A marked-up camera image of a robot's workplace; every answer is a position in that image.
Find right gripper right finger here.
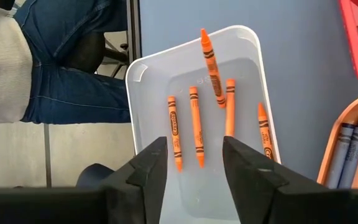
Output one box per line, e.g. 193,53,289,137
222,136,358,224

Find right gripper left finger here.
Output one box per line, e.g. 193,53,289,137
0,136,168,224

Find orange crayon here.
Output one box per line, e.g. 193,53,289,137
167,95,183,173
257,102,275,161
200,27,227,109
188,86,205,169
224,78,236,138

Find dark blue crayon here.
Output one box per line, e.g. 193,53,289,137
337,113,358,190

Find person's dark shoe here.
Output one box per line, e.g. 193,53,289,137
75,163,116,189

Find person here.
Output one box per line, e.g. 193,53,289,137
0,0,132,125

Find black office chair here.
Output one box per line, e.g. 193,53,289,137
63,30,129,78

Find red mesh basket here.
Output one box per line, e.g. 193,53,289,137
337,0,358,90

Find clear plastic bin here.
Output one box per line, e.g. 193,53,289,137
125,24,282,224

